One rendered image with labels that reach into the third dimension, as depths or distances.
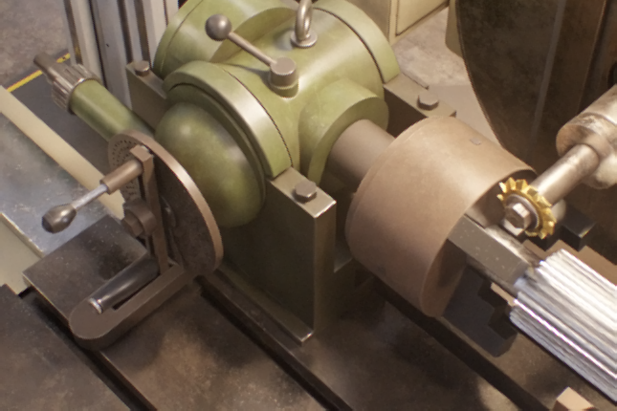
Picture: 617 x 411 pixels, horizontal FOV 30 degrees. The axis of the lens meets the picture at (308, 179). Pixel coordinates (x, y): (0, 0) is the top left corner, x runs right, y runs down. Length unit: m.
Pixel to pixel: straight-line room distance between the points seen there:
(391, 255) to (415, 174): 0.09
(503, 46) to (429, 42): 1.85
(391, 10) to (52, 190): 0.69
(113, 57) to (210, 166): 1.24
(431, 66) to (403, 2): 1.65
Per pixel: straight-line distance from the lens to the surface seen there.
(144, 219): 1.26
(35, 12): 3.40
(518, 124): 1.44
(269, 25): 1.35
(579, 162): 1.16
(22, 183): 1.94
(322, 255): 1.27
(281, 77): 1.24
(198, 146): 1.24
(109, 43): 2.43
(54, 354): 1.40
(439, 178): 1.15
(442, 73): 3.14
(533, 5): 1.32
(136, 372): 1.37
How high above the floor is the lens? 2.16
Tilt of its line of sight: 49 degrees down
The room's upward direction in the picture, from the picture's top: straight up
